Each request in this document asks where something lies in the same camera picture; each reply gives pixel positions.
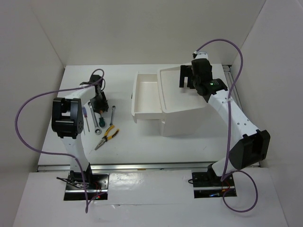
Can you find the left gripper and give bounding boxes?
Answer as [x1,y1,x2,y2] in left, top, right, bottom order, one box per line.
[89,91,109,114]

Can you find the purple precision screwdriver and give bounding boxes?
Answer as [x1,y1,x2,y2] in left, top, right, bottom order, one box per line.
[82,106,90,132]

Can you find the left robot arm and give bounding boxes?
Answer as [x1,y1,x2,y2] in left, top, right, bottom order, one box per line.
[51,73,108,189]

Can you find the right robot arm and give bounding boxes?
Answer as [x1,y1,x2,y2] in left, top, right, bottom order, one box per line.
[179,58,270,186]

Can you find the small ratchet wrench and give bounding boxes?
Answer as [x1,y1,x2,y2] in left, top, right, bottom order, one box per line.
[109,105,116,126]

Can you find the large ratchet wrench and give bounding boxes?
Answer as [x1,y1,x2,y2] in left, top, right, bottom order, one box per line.
[88,102,102,135]

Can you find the yellow black pliers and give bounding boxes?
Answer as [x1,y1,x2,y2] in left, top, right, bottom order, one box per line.
[94,125,120,150]

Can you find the white drawer cabinet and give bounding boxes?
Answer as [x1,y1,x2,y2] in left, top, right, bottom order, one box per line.
[157,67,208,137]

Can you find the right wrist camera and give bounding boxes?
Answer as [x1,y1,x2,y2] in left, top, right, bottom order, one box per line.
[192,51,208,60]

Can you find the right aluminium rail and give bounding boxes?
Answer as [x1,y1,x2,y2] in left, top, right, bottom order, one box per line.
[222,65,242,110]

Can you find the aluminium rail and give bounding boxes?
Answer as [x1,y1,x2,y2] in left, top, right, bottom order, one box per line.
[222,65,242,110]
[37,162,212,172]

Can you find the front aluminium rail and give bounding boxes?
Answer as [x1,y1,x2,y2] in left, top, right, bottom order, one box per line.
[37,162,212,172]

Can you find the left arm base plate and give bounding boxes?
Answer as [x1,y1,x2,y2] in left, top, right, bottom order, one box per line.
[61,174,109,201]

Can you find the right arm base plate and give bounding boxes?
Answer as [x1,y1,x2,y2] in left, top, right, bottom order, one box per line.
[187,172,237,199]

